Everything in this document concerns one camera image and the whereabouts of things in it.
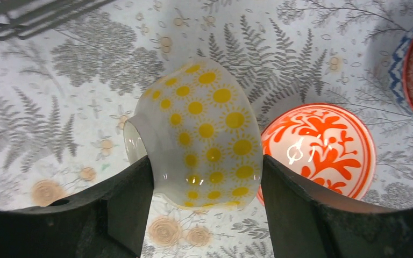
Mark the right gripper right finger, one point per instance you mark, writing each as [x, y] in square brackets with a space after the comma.
[306, 219]

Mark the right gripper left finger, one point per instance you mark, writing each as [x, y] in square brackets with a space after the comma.
[106, 220]

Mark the red patterned white bowl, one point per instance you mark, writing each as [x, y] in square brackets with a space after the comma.
[324, 143]

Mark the yellow dotted white bowl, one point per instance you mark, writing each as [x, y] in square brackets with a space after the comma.
[198, 129]

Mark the blue patterned bowl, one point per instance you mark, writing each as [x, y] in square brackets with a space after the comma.
[396, 72]

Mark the black wire dish rack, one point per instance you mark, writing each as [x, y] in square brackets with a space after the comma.
[24, 19]

